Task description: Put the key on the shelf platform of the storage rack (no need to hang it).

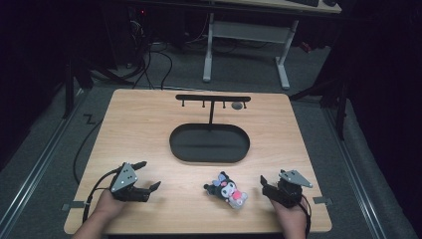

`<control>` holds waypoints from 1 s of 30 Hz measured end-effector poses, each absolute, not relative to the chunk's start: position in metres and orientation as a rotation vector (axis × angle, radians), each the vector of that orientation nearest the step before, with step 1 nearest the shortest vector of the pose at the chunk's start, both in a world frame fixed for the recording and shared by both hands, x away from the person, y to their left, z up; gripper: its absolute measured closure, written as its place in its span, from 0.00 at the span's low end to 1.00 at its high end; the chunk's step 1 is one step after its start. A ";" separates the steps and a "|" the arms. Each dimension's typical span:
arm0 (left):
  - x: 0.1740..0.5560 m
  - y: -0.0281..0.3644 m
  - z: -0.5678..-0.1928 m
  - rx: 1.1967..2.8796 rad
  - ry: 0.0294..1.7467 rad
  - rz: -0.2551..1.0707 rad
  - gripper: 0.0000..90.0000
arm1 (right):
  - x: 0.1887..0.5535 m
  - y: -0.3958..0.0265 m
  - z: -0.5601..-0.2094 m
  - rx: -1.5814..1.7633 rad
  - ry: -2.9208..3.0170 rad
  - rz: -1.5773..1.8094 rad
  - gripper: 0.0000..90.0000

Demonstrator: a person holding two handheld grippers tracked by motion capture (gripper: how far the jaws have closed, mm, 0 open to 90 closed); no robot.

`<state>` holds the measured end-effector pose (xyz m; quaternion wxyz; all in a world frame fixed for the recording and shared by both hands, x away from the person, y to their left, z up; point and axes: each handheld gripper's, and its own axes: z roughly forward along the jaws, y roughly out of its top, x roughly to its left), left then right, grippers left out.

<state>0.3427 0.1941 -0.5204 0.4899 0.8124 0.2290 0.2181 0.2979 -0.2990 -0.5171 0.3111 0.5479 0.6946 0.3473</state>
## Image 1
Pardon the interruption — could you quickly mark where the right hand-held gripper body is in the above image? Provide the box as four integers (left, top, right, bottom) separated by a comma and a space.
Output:
261, 169, 314, 209

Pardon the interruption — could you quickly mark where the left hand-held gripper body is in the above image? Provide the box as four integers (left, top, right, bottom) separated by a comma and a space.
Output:
109, 161, 151, 203

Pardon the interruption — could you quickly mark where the black and pink plush toy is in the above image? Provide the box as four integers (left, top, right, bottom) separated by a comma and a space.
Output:
203, 170, 250, 210

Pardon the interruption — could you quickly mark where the black hook stand with tray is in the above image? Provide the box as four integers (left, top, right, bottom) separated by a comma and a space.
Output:
168, 94, 252, 164

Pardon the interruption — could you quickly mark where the person's right hand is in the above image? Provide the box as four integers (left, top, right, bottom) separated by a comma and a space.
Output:
269, 196, 311, 231

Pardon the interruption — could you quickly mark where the person's left hand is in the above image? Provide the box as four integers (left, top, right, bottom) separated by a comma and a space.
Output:
94, 188, 127, 221

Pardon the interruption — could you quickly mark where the grey tape tab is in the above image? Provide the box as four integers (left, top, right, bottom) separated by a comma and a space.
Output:
312, 195, 333, 205
61, 200, 88, 212

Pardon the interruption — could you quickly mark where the black metal stand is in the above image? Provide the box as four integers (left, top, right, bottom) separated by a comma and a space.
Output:
289, 78, 351, 141
62, 58, 133, 120

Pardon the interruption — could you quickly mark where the white-legged desk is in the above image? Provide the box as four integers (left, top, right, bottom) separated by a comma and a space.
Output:
202, 0, 343, 92

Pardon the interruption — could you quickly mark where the black keyboard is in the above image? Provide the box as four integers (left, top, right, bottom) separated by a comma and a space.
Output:
287, 0, 320, 8

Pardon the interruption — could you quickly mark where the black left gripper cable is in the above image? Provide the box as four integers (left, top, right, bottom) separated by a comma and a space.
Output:
81, 166, 123, 224

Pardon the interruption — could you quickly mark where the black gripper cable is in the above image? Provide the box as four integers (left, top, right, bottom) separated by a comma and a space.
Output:
298, 194, 314, 239
81, 166, 123, 224

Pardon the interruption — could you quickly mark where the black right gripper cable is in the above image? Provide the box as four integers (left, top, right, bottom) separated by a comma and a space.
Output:
298, 194, 314, 239

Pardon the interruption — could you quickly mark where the thin black floor cable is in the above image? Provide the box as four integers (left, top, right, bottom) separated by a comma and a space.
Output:
72, 114, 105, 186

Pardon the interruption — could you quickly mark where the metal floor rail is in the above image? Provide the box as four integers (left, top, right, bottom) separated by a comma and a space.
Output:
321, 105, 388, 239
0, 89, 88, 231

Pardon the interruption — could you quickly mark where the black floor cable bundle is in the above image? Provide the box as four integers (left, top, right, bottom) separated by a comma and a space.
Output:
127, 19, 174, 91

